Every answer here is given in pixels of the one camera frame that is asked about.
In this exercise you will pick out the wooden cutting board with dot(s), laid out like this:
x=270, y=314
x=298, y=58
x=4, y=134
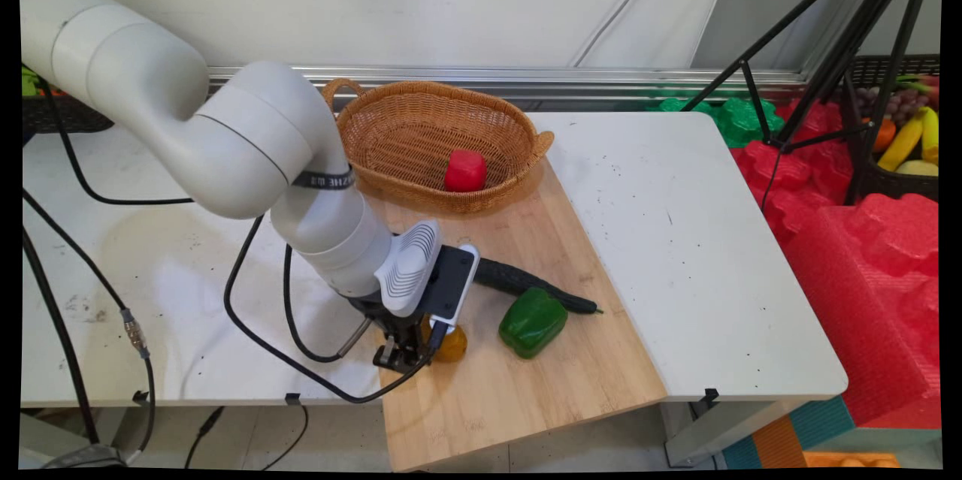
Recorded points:
x=526, y=390

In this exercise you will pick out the long yellow banana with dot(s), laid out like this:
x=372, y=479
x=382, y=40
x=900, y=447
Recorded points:
x=902, y=142

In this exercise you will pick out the white ribbed camera mount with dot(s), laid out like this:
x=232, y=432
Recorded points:
x=406, y=270

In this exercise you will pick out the yellow orange bell pepper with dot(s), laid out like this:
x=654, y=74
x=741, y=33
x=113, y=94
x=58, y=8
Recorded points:
x=453, y=345

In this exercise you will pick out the white table leg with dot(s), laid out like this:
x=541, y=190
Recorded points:
x=721, y=431

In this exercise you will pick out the pale yellow mango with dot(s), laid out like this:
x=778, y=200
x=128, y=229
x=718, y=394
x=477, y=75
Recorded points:
x=917, y=167

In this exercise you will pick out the black basket with fruit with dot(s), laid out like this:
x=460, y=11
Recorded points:
x=894, y=185

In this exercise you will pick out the teal orange floor mat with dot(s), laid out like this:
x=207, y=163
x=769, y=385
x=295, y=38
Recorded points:
x=797, y=435

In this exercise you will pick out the orange fruit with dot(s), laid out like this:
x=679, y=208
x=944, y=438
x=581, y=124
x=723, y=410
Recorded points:
x=884, y=134

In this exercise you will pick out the purple grape bunch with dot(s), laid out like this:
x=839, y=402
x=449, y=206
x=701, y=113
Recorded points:
x=898, y=104

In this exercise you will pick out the green foam sheet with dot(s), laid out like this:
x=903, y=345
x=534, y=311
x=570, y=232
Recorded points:
x=740, y=119

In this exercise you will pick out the black basket with vegetables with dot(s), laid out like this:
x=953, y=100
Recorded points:
x=60, y=116

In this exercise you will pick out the red bell pepper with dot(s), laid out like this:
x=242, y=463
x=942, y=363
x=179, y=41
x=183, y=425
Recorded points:
x=466, y=170

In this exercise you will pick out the black tripod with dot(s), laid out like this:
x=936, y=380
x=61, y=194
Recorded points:
x=849, y=44

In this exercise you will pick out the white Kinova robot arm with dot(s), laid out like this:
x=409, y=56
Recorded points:
x=225, y=142

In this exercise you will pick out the green bell pepper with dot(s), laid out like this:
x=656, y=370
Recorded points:
x=532, y=322

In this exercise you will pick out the short yellow banana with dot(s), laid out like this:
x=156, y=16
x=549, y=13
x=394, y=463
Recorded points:
x=930, y=131

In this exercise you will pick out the orange tray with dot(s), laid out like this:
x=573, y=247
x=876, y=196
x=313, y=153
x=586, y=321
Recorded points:
x=849, y=460

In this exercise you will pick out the black white wrist camera box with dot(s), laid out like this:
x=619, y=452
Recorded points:
x=451, y=288

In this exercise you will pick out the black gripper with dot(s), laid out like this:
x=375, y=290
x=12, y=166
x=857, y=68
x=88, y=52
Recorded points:
x=398, y=322

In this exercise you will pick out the oval wicker basket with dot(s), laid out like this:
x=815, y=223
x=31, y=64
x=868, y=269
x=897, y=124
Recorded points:
x=421, y=127

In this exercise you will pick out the aluminium wall rail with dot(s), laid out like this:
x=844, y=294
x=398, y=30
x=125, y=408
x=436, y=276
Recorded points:
x=601, y=78

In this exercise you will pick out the dark green cucumber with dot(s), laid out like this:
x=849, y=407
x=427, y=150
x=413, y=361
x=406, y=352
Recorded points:
x=526, y=283

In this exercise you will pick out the red foam sheet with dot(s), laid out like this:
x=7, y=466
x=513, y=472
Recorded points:
x=864, y=277

